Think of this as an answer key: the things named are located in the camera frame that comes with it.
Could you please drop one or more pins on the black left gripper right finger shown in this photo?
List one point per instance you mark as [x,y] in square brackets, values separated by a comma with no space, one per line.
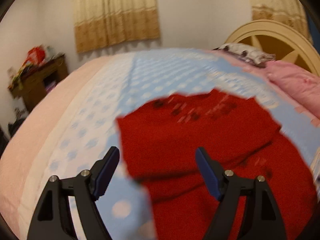
[261,216]

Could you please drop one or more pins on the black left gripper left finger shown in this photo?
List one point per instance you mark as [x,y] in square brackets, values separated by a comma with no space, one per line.
[52,217]

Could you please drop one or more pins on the red knitted embroidered sweater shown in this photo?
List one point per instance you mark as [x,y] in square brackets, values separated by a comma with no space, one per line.
[159,141]

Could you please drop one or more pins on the dark wooden desk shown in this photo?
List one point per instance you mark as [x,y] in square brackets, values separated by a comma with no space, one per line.
[34,85]

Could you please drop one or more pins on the pink quilt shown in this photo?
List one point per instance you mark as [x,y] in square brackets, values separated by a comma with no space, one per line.
[298,83]

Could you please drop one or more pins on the blue polka dot bed blanket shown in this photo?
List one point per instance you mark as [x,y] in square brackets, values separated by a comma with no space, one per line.
[73,126]

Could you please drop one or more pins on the black white patterned pillow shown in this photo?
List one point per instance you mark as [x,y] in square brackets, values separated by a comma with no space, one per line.
[247,53]

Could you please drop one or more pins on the red gift bag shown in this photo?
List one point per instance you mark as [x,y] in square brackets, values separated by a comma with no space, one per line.
[35,56]

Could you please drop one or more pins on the cream wooden headboard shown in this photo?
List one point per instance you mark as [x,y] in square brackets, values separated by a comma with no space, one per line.
[276,38]

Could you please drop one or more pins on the beige patterned curtain centre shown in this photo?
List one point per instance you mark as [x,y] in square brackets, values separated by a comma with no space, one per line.
[103,23]

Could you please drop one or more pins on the beige patterned curtain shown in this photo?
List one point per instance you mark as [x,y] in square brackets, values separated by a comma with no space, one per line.
[103,23]
[288,12]

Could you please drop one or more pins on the beige patterned curtain right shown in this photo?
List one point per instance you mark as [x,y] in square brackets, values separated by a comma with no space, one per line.
[288,12]

